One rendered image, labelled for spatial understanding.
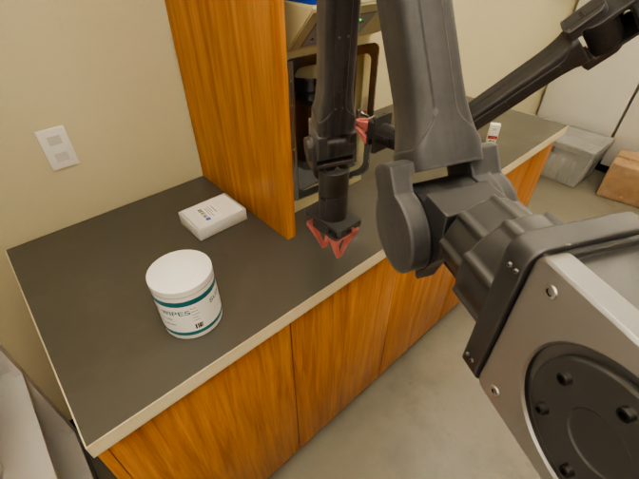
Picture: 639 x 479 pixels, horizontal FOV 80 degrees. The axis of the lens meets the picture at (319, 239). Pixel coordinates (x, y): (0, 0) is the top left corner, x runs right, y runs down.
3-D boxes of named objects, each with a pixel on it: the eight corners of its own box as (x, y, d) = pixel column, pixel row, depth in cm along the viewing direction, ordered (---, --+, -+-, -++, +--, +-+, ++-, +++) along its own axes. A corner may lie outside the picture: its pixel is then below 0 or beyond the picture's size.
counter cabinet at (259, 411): (118, 413, 166) (11, 260, 108) (411, 222, 271) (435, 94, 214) (192, 561, 127) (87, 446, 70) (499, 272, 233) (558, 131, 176)
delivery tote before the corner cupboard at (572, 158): (505, 163, 338) (517, 127, 317) (528, 150, 358) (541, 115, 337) (575, 192, 303) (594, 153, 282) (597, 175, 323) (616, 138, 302)
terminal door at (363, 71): (292, 201, 116) (284, 59, 90) (366, 170, 130) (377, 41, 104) (293, 202, 115) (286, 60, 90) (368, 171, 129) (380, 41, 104)
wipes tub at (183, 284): (154, 315, 88) (134, 267, 79) (205, 286, 95) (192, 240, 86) (181, 351, 81) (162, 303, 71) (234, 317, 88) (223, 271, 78)
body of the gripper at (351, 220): (327, 204, 82) (327, 174, 77) (361, 226, 76) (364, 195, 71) (303, 217, 79) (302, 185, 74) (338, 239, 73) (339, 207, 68)
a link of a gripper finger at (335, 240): (334, 239, 86) (336, 204, 80) (358, 255, 82) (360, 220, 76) (311, 253, 82) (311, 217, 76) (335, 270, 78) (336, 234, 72)
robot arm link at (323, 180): (323, 172, 66) (354, 167, 68) (313, 154, 71) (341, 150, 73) (322, 204, 71) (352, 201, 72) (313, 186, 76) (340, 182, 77)
